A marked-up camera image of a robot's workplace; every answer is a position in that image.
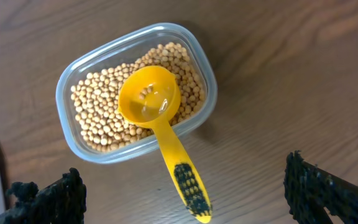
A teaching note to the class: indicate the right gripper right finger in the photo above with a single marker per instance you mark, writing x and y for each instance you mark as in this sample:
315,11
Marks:
314,195

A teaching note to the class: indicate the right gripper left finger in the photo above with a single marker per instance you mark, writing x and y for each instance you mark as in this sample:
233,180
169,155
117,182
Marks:
62,202

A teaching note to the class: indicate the yellow measuring scoop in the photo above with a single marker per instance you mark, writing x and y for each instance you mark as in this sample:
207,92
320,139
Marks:
155,112

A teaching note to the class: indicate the soybeans in scoop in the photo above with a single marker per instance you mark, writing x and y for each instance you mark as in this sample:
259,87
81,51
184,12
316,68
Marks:
146,91

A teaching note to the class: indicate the soybeans in container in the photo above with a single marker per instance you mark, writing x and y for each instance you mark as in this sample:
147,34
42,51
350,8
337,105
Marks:
95,98

